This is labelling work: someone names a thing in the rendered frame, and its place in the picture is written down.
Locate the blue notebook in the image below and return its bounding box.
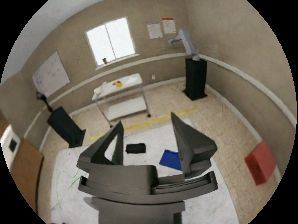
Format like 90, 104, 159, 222
159, 149, 182, 171

